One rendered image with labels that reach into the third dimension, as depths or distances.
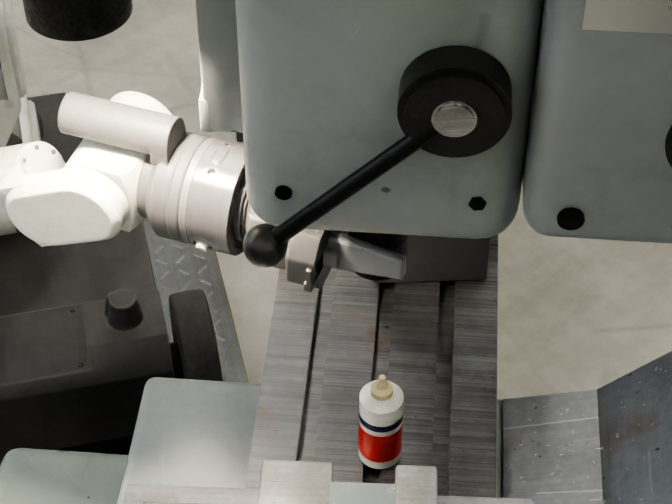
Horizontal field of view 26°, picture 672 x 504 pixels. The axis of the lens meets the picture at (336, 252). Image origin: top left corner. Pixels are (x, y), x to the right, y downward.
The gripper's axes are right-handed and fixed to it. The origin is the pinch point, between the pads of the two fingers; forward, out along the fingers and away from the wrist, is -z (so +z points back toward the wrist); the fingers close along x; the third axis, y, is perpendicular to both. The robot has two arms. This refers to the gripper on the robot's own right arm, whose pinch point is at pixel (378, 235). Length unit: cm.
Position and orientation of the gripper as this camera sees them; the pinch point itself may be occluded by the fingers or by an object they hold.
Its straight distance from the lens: 113.8
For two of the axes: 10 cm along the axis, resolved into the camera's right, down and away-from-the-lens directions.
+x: 3.4, -6.6, 6.7
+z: -9.4, -2.4, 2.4
